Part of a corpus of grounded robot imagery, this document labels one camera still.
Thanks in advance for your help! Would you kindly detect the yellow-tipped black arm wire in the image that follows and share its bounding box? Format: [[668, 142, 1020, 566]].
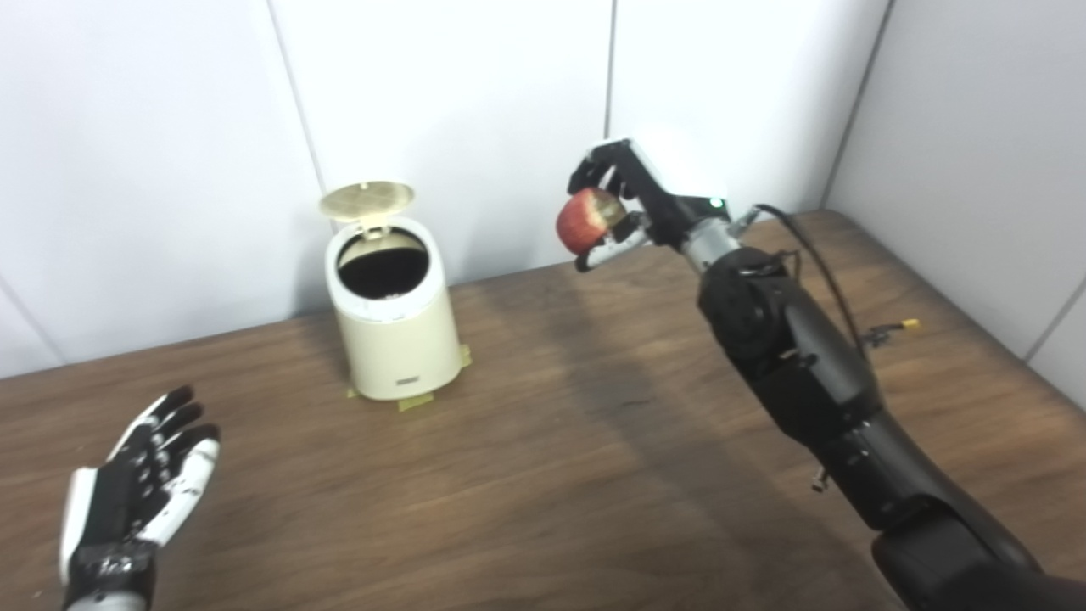
[[865, 318, 921, 349]]

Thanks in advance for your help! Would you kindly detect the cream-colored round bin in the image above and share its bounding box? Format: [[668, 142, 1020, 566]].
[[325, 216, 467, 401]]

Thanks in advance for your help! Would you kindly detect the cream round bin lid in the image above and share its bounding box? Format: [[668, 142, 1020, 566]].
[[319, 181, 417, 243]]

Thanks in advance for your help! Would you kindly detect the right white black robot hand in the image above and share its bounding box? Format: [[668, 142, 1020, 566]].
[[567, 136, 731, 273]]

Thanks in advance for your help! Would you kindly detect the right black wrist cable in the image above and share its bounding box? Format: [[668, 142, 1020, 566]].
[[730, 204, 870, 362]]

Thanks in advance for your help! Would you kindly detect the red apple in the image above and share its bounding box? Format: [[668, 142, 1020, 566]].
[[556, 188, 629, 256]]

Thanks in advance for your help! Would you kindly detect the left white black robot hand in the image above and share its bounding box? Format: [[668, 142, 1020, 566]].
[[58, 386, 221, 608]]

